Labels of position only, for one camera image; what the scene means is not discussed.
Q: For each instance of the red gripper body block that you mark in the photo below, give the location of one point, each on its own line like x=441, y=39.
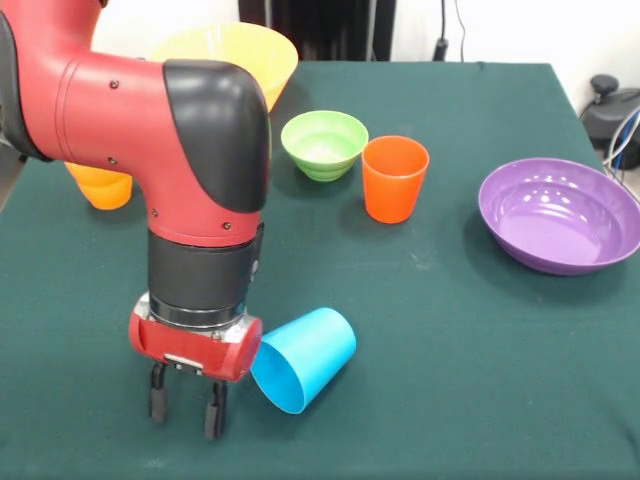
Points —
x=200, y=352

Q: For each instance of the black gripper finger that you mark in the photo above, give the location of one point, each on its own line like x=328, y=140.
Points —
x=215, y=415
x=158, y=395

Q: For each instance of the light blue cup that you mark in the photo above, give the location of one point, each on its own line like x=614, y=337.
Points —
x=315, y=350

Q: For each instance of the orange cup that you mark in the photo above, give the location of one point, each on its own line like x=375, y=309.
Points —
x=392, y=195

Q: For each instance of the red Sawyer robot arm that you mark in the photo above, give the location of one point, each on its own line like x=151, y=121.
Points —
x=125, y=125

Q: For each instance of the yellow cup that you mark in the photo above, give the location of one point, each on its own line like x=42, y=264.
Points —
x=107, y=192

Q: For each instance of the green bowl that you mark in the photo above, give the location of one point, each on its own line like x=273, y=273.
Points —
x=325, y=165

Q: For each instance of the dark green tablecloth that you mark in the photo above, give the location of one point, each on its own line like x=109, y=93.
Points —
x=450, y=375

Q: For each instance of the large yellow bowl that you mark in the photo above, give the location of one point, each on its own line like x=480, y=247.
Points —
x=265, y=55

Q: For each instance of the purple bowl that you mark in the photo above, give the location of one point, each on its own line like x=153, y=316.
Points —
x=550, y=225

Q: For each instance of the gray black machine base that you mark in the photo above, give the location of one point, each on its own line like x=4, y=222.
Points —
x=610, y=115

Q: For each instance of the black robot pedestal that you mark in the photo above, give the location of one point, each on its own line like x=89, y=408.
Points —
x=325, y=25

